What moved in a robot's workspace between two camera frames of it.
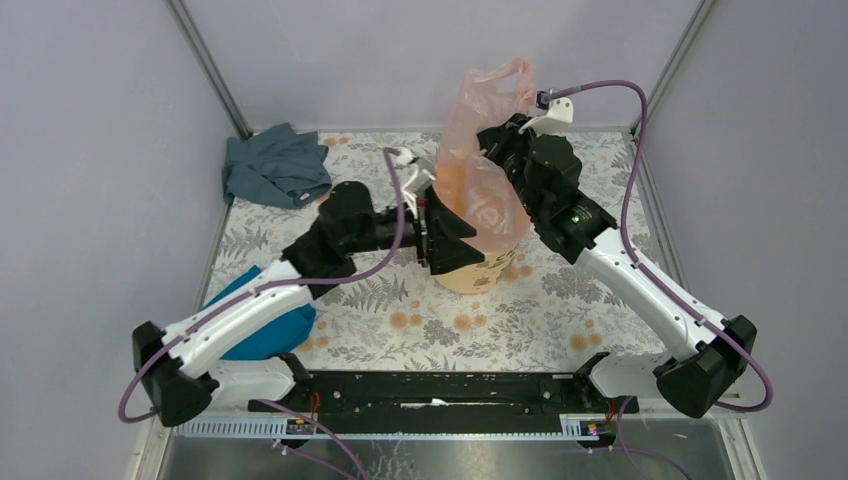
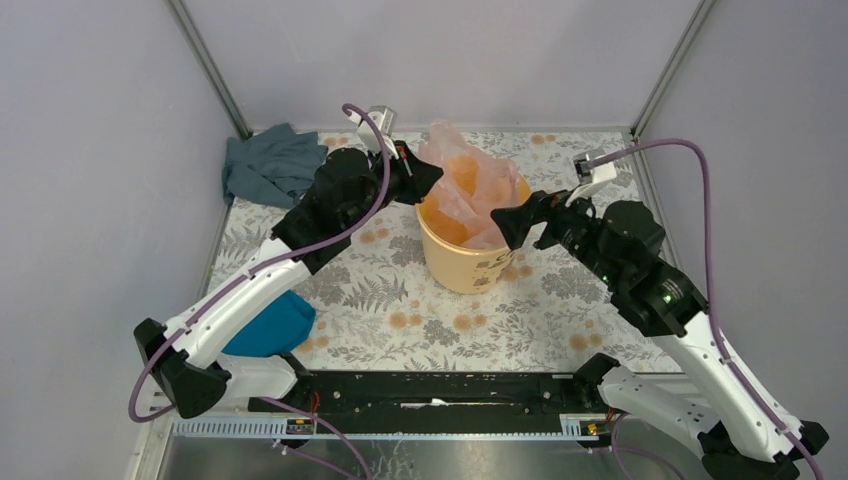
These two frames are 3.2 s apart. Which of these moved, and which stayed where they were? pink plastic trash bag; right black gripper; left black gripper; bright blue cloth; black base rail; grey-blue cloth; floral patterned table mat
Moved: pink plastic trash bag; left black gripper; right black gripper
Stayed: floral patterned table mat; black base rail; grey-blue cloth; bright blue cloth
